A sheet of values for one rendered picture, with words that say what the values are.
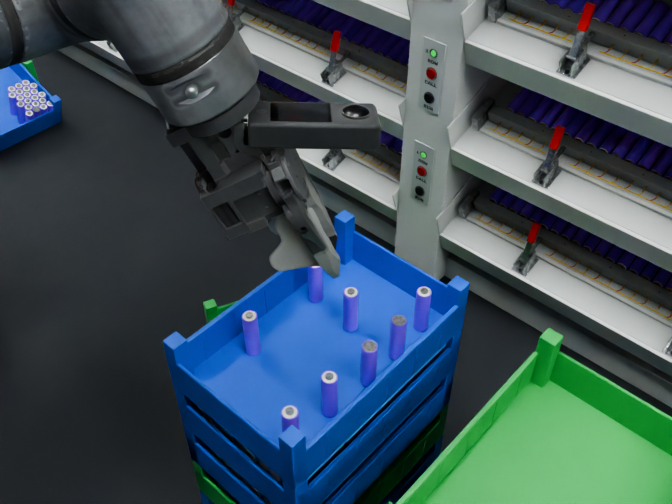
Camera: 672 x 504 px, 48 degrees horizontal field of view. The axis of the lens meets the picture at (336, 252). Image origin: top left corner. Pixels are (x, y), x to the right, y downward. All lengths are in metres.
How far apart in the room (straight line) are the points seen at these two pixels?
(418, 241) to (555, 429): 0.61
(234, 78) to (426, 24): 0.60
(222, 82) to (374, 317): 0.44
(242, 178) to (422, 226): 0.75
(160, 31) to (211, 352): 0.45
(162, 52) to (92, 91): 1.49
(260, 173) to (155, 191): 1.05
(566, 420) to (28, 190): 1.27
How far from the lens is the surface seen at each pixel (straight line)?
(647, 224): 1.15
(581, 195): 1.17
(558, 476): 0.86
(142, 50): 0.60
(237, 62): 0.62
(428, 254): 1.40
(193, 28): 0.60
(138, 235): 1.59
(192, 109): 0.62
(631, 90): 1.07
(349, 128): 0.65
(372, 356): 0.84
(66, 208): 1.71
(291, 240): 0.70
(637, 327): 1.27
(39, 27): 0.67
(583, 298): 1.29
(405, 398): 0.93
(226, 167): 0.68
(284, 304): 0.97
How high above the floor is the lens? 1.04
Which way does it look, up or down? 44 degrees down
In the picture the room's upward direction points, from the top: straight up
